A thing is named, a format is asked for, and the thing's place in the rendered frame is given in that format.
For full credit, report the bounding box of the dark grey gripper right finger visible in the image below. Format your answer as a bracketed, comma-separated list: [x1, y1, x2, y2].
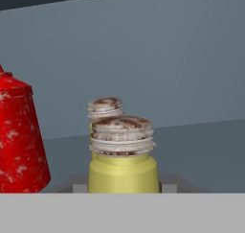
[158, 173, 198, 194]

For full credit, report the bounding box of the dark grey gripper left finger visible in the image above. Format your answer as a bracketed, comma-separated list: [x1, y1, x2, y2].
[51, 174, 89, 194]

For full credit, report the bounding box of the yellow bottle with white cap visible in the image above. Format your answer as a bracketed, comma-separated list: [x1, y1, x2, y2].
[87, 97, 125, 133]
[87, 115, 161, 194]

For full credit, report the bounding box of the red speckled kettle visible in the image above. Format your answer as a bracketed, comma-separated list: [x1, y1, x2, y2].
[0, 64, 52, 194]

